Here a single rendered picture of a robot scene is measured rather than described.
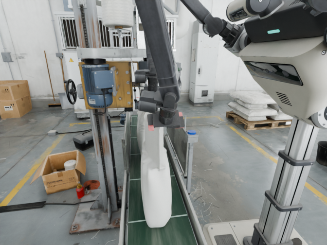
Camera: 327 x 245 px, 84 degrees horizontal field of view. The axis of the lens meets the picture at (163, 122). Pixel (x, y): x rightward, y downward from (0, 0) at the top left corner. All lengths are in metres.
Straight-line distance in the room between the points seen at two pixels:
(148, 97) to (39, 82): 5.42
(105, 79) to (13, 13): 5.08
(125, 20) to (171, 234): 1.23
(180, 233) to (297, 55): 1.07
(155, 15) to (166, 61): 0.11
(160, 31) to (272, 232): 1.10
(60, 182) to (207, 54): 4.21
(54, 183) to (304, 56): 2.23
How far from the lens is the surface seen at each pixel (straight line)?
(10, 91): 5.29
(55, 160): 2.64
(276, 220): 1.18
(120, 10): 1.10
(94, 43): 1.36
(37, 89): 5.98
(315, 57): 0.67
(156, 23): 0.47
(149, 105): 0.59
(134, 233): 1.29
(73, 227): 1.90
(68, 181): 2.29
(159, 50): 0.49
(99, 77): 1.04
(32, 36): 5.84
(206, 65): 5.05
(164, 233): 1.28
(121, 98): 1.31
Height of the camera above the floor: 1.39
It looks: 21 degrees down
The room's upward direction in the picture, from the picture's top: straight up
